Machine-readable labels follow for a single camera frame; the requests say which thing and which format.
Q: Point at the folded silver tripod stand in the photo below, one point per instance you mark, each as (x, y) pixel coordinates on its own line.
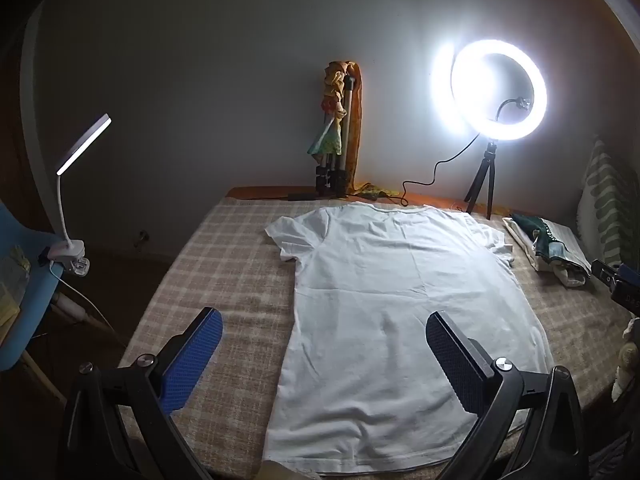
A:
(346, 110)

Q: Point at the black gooseneck phone holder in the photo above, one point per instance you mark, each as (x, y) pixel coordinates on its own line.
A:
(502, 105)

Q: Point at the green leaf patterned pillow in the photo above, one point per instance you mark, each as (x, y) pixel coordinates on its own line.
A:
(607, 200)

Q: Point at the green patterned cloth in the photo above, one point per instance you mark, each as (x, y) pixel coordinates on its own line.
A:
(327, 140)

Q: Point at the light blue chair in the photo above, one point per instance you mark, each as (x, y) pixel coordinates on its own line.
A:
(32, 285)

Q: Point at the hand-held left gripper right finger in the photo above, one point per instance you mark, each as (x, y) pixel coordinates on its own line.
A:
(452, 365)

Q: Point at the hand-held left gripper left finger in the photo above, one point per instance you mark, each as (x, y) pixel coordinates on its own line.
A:
(192, 365)

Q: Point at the orange cloth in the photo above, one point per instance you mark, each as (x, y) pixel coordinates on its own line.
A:
(356, 125)

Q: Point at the white t-shirt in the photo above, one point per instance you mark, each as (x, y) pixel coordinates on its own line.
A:
(375, 310)

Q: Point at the white clip-on desk lamp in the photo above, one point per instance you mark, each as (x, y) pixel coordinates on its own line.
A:
(70, 252)

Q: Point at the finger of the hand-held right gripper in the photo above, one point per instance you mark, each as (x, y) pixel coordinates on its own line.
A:
(604, 272)

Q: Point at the folded green and white clothes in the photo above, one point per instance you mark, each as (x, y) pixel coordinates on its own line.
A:
(560, 245)

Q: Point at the beige plush toy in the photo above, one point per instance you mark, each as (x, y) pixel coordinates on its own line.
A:
(627, 360)

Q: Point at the small green yellow cloth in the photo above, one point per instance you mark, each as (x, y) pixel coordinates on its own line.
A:
(375, 191)

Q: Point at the beige checked blanket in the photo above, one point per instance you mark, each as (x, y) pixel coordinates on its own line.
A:
(225, 270)

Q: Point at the small black tripod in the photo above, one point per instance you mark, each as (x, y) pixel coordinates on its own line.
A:
(487, 170)

